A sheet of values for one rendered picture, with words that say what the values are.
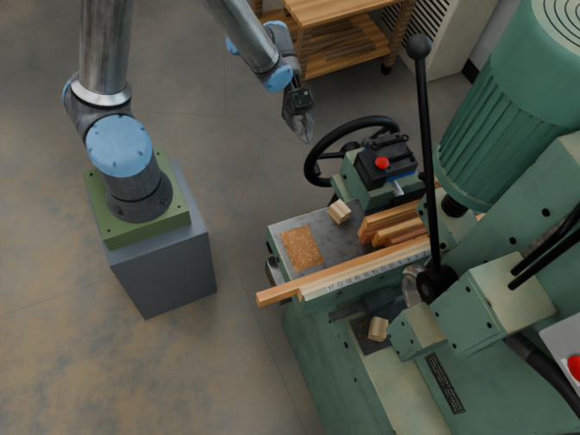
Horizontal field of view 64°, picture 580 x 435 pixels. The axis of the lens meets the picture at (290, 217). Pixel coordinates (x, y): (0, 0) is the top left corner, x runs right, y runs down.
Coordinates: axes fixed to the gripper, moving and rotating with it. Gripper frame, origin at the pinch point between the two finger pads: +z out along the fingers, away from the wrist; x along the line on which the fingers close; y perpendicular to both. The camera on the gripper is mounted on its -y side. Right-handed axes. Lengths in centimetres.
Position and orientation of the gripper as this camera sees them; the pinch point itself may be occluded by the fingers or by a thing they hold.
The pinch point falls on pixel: (306, 140)
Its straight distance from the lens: 144.5
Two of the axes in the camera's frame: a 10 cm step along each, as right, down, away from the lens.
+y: 2.2, -1.6, -9.6
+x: 9.3, -2.7, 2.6
